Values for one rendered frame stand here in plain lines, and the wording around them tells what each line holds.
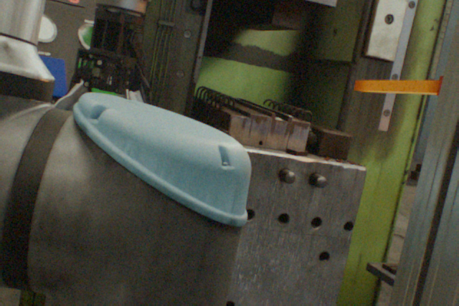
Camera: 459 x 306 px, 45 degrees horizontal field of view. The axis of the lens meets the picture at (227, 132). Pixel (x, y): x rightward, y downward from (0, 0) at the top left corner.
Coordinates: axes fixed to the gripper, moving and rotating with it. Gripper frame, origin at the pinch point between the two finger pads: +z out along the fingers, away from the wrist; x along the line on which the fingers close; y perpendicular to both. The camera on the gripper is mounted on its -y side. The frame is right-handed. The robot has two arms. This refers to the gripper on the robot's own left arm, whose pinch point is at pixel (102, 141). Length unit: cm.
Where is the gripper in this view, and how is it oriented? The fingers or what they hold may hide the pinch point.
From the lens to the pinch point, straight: 89.7
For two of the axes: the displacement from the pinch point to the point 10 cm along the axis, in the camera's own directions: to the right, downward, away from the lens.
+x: 9.8, 2.0, -0.9
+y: -1.1, 0.9, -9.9
